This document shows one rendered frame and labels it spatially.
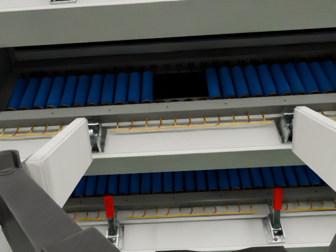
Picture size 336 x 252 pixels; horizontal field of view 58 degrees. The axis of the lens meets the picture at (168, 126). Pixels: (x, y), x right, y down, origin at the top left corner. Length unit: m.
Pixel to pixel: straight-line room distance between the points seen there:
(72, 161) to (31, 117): 0.31
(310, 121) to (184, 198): 0.39
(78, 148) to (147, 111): 0.26
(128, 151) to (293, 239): 0.31
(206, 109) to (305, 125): 0.25
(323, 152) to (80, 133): 0.13
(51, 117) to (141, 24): 0.19
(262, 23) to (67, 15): 0.21
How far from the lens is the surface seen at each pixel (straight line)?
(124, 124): 0.44
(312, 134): 0.18
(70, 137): 0.17
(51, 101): 0.49
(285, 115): 0.44
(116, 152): 0.42
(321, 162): 0.17
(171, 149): 0.41
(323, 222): 0.60
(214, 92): 0.45
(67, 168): 0.16
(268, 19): 0.37
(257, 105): 0.44
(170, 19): 0.35
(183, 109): 0.42
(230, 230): 0.55
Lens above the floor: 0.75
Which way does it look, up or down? 28 degrees down
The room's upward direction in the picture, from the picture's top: 4 degrees counter-clockwise
